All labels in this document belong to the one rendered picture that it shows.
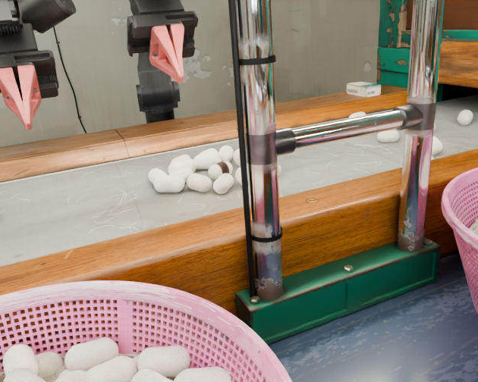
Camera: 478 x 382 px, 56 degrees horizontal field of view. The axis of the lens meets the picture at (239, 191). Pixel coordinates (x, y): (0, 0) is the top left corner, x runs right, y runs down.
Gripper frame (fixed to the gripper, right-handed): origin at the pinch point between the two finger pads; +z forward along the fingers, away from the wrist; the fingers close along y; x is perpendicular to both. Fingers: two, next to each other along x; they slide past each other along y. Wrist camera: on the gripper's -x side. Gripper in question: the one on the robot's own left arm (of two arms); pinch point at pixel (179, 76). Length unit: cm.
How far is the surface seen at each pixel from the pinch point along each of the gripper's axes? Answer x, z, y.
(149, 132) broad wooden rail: 11.2, 0.6, -4.0
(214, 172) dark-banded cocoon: -1.5, 17.3, -1.1
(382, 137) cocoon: -1.1, 17.2, 24.8
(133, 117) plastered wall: 160, -120, 27
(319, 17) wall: 90, -108, 116
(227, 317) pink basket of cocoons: -21.7, 38.0, -11.2
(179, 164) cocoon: 0.4, 14.0, -4.3
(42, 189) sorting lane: 6.3, 10.1, -20.7
